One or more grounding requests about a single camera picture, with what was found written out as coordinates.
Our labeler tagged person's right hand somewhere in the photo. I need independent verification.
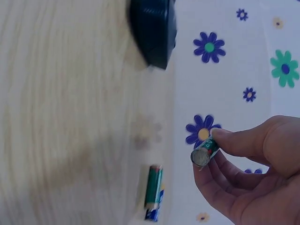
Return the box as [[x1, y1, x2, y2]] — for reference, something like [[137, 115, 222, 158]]
[[193, 114, 300, 225]]

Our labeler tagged green battery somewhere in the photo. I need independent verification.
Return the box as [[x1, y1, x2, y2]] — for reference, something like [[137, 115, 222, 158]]
[[190, 135, 221, 168], [143, 165, 163, 209]]

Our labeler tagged black rounded plastic object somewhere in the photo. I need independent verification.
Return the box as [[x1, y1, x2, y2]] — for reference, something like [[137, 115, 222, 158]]
[[128, 0, 179, 71]]

